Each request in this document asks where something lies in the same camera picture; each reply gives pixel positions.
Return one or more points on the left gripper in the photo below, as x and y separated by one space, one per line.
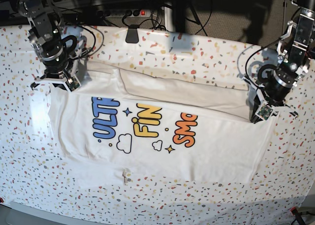
276 85

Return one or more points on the black camera stand pole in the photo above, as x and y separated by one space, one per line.
178 15

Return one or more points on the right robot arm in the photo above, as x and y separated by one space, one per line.
46 21

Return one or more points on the black table clamp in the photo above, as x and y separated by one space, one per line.
132 34

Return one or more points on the red clamp right corner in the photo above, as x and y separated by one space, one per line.
294 211

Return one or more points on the terrazzo pattern tablecloth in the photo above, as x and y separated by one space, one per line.
35 172

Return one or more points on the white power strip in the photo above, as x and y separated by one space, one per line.
120 13

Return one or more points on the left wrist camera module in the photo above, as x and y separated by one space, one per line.
264 111

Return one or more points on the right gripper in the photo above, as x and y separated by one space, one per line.
60 66

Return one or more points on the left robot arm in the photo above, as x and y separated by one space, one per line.
296 49

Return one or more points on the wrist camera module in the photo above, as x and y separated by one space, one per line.
73 83
264 111

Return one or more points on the white printed T-shirt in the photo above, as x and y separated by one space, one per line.
119 121

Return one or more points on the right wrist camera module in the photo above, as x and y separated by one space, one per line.
73 83

